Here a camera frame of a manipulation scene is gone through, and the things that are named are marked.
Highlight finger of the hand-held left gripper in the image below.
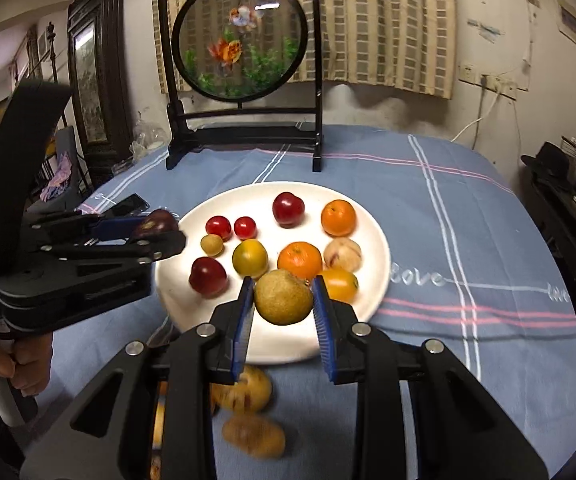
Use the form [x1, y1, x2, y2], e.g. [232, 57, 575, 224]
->
[33, 231, 187, 273]
[23, 210, 144, 249]

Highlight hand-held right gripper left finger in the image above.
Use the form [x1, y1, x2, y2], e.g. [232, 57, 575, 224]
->
[20, 276, 257, 480]

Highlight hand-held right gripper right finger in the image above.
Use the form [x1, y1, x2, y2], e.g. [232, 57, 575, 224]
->
[311, 275, 551, 480]

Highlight dark purple plum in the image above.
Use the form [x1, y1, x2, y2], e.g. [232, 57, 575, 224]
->
[133, 208, 180, 240]

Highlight white round plate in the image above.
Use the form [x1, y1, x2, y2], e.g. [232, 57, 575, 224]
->
[154, 181, 393, 366]

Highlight brown-green kiwi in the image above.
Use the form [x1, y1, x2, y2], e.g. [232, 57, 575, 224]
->
[254, 269, 315, 326]

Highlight red cherry tomato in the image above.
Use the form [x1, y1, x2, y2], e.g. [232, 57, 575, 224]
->
[205, 215, 233, 241]
[233, 216, 257, 241]

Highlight pale peach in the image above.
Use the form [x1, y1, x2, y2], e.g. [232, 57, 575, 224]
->
[323, 238, 363, 271]

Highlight black smartphone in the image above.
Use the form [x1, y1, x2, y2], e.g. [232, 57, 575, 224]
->
[103, 193, 151, 218]

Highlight yellow tomato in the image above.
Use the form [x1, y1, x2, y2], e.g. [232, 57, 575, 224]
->
[318, 268, 359, 304]

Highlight small olive green fruit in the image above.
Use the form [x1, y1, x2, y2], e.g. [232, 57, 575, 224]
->
[200, 234, 225, 257]

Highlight yellow-green round fruit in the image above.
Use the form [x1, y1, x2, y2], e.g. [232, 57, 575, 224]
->
[232, 239, 269, 279]

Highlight yellow brown-spotted fruit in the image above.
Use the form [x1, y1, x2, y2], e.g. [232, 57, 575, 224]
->
[211, 366, 273, 413]
[223, 415, 286, 458]

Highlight orange mandarin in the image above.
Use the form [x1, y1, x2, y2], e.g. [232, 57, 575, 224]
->
[277, 241, 323, 281]
[321, 199, 357, 237]

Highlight purple cloth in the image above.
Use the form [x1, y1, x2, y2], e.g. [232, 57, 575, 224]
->
[40, 152, 76, 201]

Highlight clear plastic wrapping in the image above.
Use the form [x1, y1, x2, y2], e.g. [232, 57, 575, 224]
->
[130, 109, 169, 161]

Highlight dark wooden framed panel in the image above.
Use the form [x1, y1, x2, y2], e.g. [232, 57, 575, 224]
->
[67, 0, 135, 183]

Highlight blue striped tablecloth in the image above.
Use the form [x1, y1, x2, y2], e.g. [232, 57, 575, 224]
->
[28, 125, 576, 480]

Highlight round fish screen black stand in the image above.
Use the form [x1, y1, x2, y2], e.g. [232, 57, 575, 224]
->
[158, 0, 325, 173]

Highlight black equipment shelf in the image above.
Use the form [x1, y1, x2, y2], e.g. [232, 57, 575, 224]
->
[520, 120, 576, 311]

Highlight black hat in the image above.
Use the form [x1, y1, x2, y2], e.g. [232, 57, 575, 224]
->
[520, 141, 576, 181]

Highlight beige striped curtain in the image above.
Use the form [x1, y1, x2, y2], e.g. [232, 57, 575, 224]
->
[153, 0, 456, 100]

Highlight white wall cable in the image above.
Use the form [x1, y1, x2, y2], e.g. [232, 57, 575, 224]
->
[450, 87, 498, 142]

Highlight white wall outlet strip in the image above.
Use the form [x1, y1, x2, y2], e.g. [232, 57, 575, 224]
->
[460, 64, 518, 100]

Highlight wall paper note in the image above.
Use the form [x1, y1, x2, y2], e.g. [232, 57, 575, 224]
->
[556, 0, 576, 52]

